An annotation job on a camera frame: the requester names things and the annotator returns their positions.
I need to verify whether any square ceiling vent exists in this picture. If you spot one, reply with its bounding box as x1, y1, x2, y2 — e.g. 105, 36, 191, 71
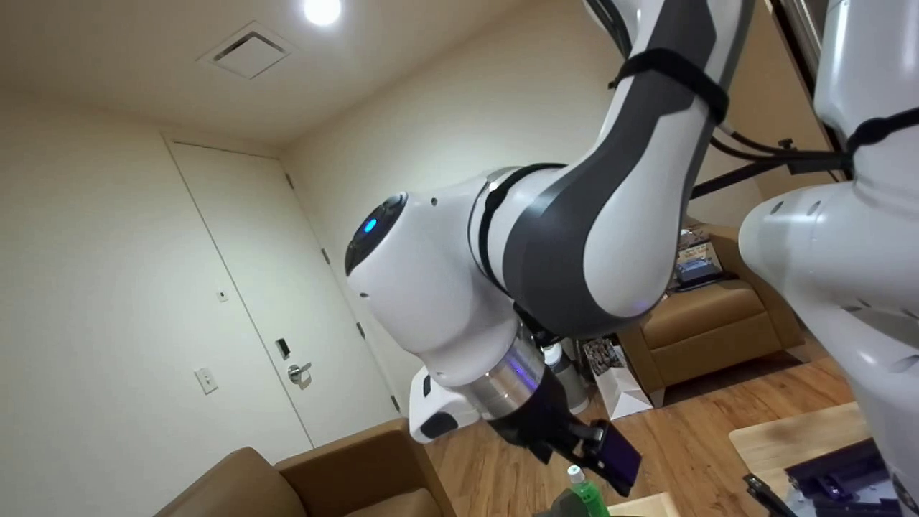
211, 25, 291, 82

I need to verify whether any white paper bag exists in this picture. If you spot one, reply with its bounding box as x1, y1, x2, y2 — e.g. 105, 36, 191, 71
581, 332, 657, 426

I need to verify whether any black clamp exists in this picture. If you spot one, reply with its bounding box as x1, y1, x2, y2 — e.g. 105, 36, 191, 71
741, 470, 798, 517

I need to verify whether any white door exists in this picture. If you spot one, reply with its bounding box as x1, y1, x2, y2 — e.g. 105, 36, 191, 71
165, 138, 405, 450

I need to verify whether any silver door handle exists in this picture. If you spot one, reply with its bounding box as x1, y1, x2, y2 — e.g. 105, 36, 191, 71
286, 358, 316, 391

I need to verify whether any brown armchair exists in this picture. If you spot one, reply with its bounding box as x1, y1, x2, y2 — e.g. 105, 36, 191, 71
614, 220, 811, 408

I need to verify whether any green plastic bottle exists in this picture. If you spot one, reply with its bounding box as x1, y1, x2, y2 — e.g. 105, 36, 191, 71
560, 463, 613, 517

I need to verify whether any white grey air purifier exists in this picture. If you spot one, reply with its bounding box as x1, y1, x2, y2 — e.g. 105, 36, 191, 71
540, 340, 591, 417

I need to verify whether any round ceiling light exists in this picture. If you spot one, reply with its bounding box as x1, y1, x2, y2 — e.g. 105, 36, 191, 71
298, 0, 346, 28

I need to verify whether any grey printed box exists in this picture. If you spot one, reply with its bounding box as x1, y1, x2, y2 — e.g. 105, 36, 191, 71
673, 239, 725, 291

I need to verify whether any brown leather sofa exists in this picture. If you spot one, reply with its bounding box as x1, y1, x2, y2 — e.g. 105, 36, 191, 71
152, 417, 461, 517

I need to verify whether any black purple base board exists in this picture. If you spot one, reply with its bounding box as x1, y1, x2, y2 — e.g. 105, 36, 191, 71
782, 436, 909, 517

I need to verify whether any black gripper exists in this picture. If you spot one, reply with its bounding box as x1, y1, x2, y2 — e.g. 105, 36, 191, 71
487, 367, 609, 469

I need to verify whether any white light switch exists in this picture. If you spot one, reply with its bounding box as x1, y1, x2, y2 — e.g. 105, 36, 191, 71
194, 364, 222, 400

